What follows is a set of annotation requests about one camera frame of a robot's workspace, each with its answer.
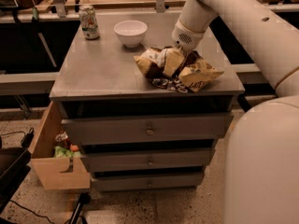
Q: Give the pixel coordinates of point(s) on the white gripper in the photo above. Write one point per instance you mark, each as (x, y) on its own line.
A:
(186, 38)

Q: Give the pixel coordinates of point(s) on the brown yellow chip bag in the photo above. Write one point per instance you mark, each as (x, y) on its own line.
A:
(174, 69)

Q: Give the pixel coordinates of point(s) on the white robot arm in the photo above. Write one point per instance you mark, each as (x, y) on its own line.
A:
(261, 184)

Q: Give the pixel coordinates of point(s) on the white bowl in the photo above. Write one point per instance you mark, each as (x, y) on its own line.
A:
(130, 33)

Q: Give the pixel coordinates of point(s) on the green snack bag in drawer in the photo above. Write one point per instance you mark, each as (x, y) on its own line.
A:
(64, 152)

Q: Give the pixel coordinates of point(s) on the green white soda can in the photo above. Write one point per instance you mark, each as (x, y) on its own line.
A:
(88, 22)

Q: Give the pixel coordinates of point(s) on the grey drawer cabinet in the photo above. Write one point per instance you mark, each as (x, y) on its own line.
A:
(131, 134)

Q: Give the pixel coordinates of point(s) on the orange item in drawer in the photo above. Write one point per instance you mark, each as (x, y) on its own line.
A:
(74, 148)

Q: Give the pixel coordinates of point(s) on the open wooden side drawer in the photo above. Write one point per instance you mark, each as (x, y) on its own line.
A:
(55, 173)

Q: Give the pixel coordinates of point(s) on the black equipment at left edge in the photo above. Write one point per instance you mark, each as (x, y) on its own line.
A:
(13, 169)

